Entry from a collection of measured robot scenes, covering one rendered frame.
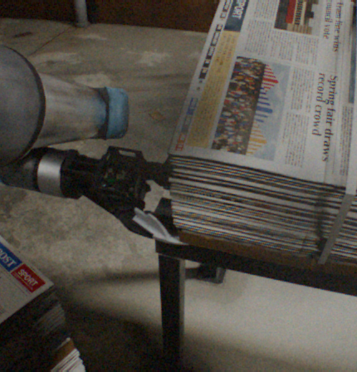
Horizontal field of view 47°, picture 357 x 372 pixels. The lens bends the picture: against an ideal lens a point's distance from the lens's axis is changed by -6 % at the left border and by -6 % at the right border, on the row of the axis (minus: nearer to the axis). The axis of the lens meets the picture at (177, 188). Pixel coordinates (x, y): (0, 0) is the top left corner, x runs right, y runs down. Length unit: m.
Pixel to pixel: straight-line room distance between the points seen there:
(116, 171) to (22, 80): 0.36
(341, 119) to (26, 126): 0.30
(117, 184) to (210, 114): 0.23
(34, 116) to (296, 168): 0.24
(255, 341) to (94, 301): 0.63
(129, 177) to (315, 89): 0.28
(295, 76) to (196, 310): 1.30
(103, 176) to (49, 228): 1.41
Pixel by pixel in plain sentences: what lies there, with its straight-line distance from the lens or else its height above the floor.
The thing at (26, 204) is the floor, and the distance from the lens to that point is 2.19.
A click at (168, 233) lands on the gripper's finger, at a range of 0.61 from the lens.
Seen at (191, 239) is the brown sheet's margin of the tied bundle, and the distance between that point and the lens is 0.59.
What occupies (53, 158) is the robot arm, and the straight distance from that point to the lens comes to 0.68.
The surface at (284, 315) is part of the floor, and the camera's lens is 1.70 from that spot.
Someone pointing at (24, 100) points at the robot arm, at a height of 1.26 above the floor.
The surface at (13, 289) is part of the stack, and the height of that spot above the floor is 0.83.
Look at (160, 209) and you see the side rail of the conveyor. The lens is 0.86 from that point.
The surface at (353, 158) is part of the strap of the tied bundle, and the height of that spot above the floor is 1.16.
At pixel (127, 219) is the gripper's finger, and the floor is 0.94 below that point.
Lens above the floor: 1.39
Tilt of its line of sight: 40 degrees down
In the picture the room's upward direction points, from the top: straight up
